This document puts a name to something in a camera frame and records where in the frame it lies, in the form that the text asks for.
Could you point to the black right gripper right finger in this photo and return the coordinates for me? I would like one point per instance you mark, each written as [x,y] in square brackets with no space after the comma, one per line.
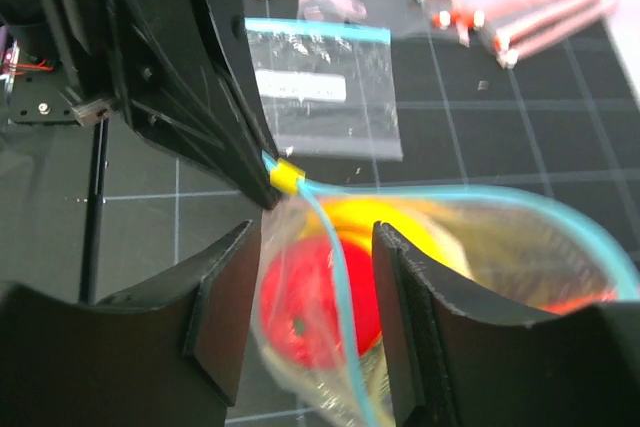
[459,354]

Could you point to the red apple large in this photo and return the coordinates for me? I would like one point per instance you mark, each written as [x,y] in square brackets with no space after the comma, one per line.
[297,306]

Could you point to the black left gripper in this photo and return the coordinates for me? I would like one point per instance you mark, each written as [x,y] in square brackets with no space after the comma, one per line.
[75,37]

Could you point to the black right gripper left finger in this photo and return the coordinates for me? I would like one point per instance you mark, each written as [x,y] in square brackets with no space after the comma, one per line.
[167,351]

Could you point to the clear zip bag white label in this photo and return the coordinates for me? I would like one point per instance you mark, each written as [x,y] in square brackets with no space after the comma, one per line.
[327,89]

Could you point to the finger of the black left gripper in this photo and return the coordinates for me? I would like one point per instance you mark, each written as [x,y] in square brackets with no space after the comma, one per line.
[239,134]

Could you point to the yellow banana bunch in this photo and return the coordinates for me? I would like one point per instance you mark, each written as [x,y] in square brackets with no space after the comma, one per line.
[353,220]

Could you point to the clear zip bag blue zipper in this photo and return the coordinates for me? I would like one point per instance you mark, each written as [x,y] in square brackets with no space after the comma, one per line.
[524,247]

